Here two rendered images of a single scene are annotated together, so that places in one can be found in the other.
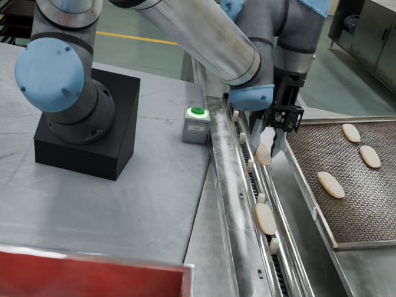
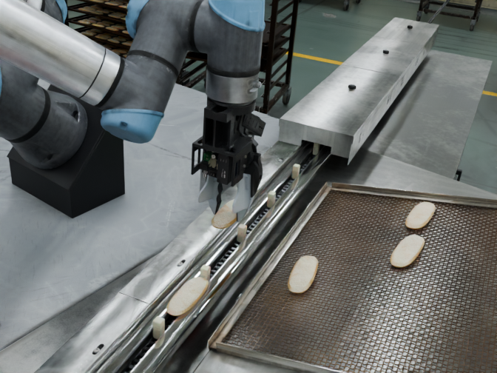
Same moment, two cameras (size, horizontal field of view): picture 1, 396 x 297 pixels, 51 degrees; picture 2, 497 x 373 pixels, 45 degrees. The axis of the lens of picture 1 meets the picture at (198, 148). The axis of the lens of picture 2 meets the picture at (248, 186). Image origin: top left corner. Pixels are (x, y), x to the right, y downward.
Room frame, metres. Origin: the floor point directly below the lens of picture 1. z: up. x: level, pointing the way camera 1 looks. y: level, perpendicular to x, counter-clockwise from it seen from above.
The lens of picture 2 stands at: (0.11, -0.60, 1.45)
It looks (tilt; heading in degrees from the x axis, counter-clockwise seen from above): 29 degrees down; 30
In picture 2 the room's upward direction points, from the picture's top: 5 degrees clockwise
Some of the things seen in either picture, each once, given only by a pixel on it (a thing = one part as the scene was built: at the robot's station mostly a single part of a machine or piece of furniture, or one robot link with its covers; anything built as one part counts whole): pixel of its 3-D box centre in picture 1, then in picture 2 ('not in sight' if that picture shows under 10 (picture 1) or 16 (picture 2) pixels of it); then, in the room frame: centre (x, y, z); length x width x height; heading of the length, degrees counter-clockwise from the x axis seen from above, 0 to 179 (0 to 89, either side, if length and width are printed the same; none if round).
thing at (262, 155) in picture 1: (261, 151); (230, 212); (0.83, -0.14, 0.93); 0.10 x 0.04 x 0.01; 8
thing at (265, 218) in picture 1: (266, 217); (188, 294); (0.69, -0.16, 0.86); 0.10 x 0.04 x 0.01; 8
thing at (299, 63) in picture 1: (293, 59); (234, 85); (0.80, -0.15, 1.16); 0.08 x 0.08 x 0.05
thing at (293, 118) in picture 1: (282, 98); (226, 137); (0.80, -0.15, 1.08); 0.09 x 0.08 x 0.12; 8
